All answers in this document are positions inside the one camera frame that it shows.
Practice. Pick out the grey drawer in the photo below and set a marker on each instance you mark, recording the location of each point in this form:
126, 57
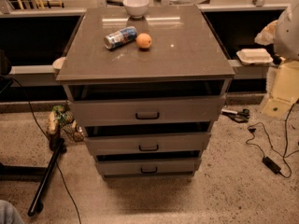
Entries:
147, 167
147, 143
146, 111

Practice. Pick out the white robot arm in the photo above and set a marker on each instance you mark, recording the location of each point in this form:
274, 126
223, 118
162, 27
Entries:
286, 37

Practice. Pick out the grey drawer cabinet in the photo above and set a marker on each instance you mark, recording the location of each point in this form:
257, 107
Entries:
183, 60

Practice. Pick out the grey top drawer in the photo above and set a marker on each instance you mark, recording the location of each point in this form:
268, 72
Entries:
146, 111

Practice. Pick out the grey bottom drawer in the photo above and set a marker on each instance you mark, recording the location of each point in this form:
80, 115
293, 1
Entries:
147, 167

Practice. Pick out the orange fruit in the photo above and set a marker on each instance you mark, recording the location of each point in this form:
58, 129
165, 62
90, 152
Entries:
143, 41

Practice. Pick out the blue soda can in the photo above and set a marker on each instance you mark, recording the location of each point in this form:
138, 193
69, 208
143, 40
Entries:
121, 37

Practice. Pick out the black scissors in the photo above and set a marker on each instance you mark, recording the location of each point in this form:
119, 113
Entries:
237, 116

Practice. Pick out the white bowl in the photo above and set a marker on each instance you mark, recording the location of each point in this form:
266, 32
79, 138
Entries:
136, 8

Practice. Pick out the black pole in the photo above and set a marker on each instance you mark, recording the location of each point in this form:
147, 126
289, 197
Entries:
36, 204

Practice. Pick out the white takeout container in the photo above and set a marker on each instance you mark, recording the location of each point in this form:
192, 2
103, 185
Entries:
254, 56

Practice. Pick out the blue jeans knee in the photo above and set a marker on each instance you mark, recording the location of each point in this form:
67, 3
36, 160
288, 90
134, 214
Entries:
9, 214

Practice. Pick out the wire basket with items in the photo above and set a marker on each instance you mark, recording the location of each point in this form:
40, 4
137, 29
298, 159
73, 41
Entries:
62, 119

